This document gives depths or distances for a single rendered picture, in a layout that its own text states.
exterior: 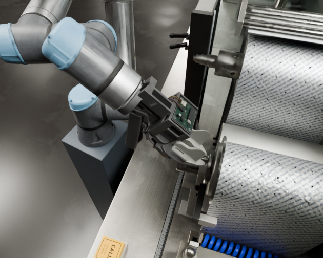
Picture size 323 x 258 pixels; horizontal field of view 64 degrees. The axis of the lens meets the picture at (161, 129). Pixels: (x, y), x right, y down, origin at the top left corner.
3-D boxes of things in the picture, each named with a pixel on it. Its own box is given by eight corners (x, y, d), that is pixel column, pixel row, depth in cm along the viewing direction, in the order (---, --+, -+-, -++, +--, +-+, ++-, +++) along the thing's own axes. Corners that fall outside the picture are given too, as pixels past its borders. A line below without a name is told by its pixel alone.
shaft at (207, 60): (194, 59, 68) (195, 48, 65) (217, 63, 67) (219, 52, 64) (191, 66, 66) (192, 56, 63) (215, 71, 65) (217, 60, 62)
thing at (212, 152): (207, 163, 61) (212, 142, 55) (215, 165, 60) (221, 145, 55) (201, 190, 56) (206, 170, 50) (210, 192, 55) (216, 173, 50)
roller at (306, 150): (217, 141, 76) (225, 113, 67) (308, 162, 72) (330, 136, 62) (209, 175, 69) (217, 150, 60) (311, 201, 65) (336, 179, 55)
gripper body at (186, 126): (193, 141, 44) (138, 97, 40) (161, 154, 50) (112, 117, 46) (201, 109, 49) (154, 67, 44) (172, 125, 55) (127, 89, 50)
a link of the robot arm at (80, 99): (78, 105, 102) (68, 78, 91) (112, 104, 102) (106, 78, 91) (72, 129, 94) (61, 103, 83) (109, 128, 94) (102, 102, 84)
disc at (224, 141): (216, 159, 65) (227, 121, 54) (218, 159, 65) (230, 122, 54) (204, 214, 56) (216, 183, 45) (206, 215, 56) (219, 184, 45)
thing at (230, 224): (200, 230, 69) (210, 202, 55) (291, 258, 65) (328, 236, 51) (199, 232, 69) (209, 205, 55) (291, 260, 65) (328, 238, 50)
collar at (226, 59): (217, 64, 69) (221, 43, 64) (239, 69, 68) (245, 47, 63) (213, 80, 65) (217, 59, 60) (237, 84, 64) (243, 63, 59)
